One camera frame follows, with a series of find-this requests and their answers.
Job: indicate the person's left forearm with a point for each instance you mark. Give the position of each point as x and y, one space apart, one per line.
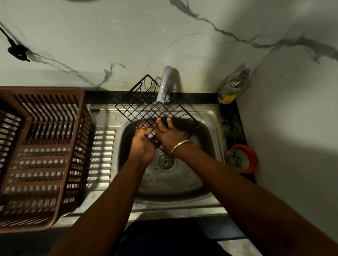
105 211

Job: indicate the clear dish soap bottle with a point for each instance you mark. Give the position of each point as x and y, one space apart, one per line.
232 88

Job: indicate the person's left hand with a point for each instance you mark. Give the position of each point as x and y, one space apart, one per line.
142 149

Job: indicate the person's dark clothing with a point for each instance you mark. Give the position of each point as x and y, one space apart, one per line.
163 240

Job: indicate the green scrub pad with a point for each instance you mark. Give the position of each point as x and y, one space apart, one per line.
235 158

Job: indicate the brown plastic dish basket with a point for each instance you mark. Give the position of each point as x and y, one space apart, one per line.
47 91

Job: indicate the black wire rack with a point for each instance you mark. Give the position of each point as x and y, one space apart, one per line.
120 110

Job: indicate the person's right hand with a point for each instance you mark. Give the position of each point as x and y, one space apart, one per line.
170 137

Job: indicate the stainless steel sink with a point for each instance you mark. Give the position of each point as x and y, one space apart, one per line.
171 184

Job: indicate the person's right forearm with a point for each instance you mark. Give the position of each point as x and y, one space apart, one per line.
251 205

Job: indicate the chrome faucet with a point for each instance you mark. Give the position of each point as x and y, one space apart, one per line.
165 84

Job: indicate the orange round container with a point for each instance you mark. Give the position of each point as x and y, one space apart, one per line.
252 158

